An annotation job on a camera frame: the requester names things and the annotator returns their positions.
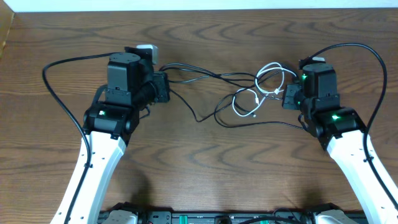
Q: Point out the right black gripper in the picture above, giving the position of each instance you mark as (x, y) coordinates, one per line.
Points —
(288, 102)

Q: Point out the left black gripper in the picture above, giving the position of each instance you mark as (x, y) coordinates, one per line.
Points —
(163, 80)

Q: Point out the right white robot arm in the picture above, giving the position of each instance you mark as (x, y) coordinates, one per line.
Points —
(341, 132)

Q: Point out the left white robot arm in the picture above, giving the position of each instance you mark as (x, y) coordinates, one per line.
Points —
(107, 128)

